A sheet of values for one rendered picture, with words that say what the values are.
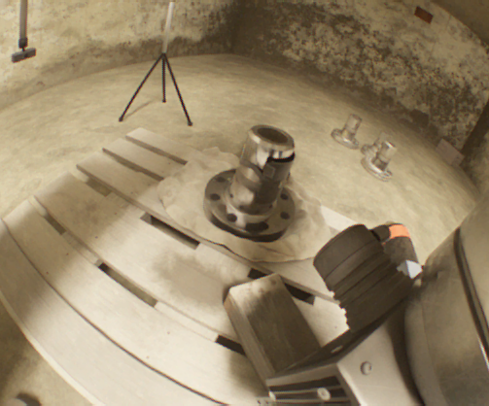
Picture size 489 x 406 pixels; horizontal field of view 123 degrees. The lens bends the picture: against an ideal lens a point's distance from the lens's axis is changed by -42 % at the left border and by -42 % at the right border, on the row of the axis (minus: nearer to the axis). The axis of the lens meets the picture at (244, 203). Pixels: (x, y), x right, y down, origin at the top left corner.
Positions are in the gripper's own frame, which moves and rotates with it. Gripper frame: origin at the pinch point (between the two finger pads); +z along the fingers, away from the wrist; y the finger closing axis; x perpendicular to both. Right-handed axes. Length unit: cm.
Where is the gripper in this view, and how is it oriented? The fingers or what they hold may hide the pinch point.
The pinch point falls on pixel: (306, 387)
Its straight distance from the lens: 44.5
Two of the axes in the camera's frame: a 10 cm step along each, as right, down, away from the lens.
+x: -4.2, -6.9, 5.9
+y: 8.8, -1.4, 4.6
